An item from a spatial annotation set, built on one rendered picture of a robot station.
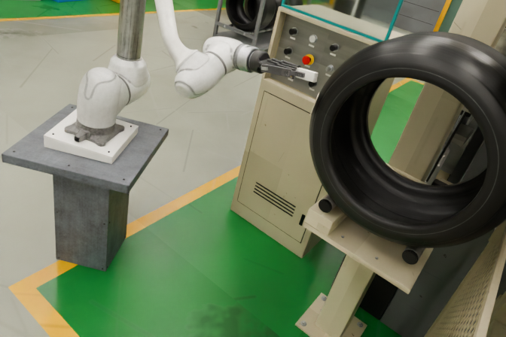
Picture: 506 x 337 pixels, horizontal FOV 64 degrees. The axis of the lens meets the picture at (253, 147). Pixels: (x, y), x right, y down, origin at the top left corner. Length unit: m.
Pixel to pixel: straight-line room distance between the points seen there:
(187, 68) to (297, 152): 0.98
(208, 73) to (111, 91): 0.50
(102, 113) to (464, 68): 1.28
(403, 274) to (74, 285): 1.45
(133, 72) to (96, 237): 0.77
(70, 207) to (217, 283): 0.80
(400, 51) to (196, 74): 0.62
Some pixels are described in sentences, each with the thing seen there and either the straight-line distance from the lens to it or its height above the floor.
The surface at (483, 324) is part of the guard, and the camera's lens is 1.05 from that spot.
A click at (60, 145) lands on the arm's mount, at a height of 0.68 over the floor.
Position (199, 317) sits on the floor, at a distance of 2.03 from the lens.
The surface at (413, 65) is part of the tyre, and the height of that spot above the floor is 1.40.
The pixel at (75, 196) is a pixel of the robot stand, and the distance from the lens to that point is 1.93.
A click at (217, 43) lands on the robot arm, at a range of 1.44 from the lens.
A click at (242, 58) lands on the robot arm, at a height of 1.21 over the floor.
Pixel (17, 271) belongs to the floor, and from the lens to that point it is 2.23.
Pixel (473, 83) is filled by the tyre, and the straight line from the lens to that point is 1.03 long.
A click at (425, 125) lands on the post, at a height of 1.14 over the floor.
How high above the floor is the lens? 1.63
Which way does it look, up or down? 30 degrees down
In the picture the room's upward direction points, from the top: 14 degrees clockwise
